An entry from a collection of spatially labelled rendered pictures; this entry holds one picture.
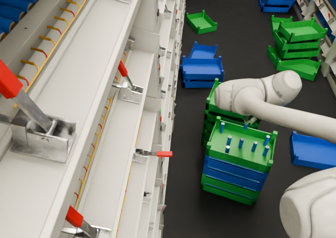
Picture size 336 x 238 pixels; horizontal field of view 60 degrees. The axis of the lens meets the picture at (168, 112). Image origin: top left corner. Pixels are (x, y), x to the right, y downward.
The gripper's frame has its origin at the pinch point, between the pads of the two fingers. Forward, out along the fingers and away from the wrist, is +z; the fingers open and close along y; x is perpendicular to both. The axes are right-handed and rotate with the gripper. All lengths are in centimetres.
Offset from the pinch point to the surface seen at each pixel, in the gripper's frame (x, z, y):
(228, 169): -19.1, 15.9, -10.1
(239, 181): -25.2, 21.4, -4.5
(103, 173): -29, -81, -58
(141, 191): -30, -59, -53
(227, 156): -14.3, 7.9, -11.8
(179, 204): -31, 39, -34
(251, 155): -14.8, 11.2, 1.0
